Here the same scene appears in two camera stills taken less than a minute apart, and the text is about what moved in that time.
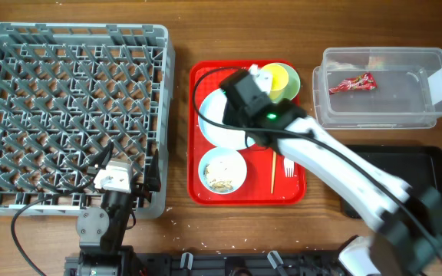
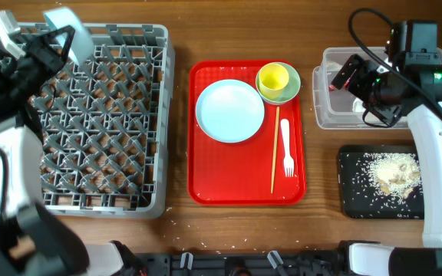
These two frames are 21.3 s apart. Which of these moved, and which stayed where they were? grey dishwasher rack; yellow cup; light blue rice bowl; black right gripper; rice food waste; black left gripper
Moved: black left gripper; black right gripper; light blue rice bowl; rice food waste
Stayed: yellow cup; grey dishwasher rack
